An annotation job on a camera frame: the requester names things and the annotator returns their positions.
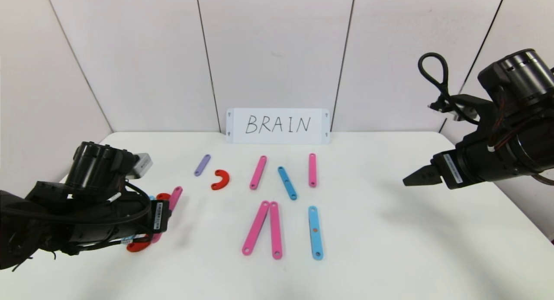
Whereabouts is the white BRAIN sign card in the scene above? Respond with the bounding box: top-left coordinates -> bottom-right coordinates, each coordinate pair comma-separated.
226,108 -> 330,145

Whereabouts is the small red plastic arc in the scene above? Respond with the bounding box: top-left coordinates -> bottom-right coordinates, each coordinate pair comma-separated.
211,169 -> 231,191

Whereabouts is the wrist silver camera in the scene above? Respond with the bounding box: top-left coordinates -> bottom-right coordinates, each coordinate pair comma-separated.
128,153 -> 153,180
428,95 -> 480,123

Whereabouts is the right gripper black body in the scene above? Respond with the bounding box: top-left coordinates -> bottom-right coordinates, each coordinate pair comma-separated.
430,138 -> 507,190

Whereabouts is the short purple plastic bar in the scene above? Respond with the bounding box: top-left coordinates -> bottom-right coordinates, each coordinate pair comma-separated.
194,154 -> 211,177

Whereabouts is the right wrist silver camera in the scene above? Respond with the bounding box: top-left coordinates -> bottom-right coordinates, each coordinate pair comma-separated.
428,95 -> 480,123

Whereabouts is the looped black cable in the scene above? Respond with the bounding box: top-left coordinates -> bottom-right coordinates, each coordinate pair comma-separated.
417,52 -> 482,126

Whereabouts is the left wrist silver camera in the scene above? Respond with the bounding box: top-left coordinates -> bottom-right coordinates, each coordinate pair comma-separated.
128,153 -> 153,180

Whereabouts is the blue bar with orange underside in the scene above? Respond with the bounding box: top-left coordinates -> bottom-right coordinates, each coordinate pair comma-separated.
308,206 -> 324,261

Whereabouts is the medium blue plastic bar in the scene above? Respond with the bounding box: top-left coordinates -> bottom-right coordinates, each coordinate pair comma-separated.
277,166 -> 298,201

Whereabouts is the long pink plastic bar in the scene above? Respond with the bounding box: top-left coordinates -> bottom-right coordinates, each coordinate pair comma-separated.
151,186 -> 184,243
269,201 -> 283,260
249,155 -> 267,190
242,200 -> 271,256

